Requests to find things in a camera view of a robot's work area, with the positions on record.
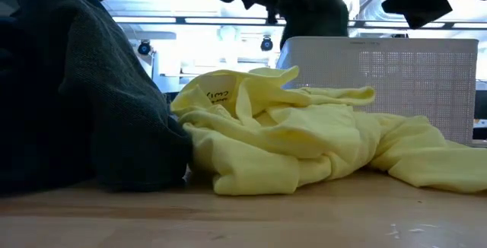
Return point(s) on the small dark green garment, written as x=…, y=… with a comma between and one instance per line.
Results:
x=316, y=16

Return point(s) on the yellow-green shirt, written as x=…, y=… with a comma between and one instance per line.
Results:
x=266, y=156

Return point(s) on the large dark green garment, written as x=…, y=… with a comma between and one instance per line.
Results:
x=95, y=126

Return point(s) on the black ceiling spotlight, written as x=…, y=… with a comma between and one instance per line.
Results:
x=266, y=44
x=144, y=48

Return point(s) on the long linear ceiling lamp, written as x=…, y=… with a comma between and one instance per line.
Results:
x=220, y=20

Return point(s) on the white perforated laundry basket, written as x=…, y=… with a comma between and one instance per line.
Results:
x=418, y=80

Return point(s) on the black monitor beside basket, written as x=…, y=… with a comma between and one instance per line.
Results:
x=481, y=103

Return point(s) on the short linear ceiling lamp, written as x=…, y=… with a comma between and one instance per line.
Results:
x=171, y=76

